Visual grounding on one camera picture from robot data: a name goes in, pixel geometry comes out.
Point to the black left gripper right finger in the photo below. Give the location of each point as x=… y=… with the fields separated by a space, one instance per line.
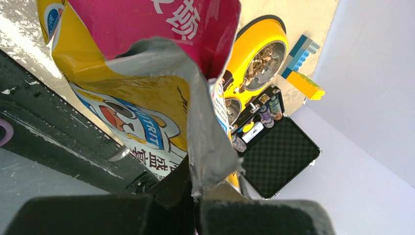
x=224 y=211

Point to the yellow double pet bowl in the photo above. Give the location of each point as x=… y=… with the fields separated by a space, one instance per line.
x=259 y=51

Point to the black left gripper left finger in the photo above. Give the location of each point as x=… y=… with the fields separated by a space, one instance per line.
x=165 y=209

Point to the pet food bag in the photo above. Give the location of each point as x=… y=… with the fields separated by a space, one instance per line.
x=151 y=71

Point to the white playing card box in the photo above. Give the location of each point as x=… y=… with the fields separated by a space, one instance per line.
x=255 y=130

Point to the silver metal food scoop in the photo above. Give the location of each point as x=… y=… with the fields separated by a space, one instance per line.
x=120 y=154

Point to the black poker chip case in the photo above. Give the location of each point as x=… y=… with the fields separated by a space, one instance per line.
x=279 y=152

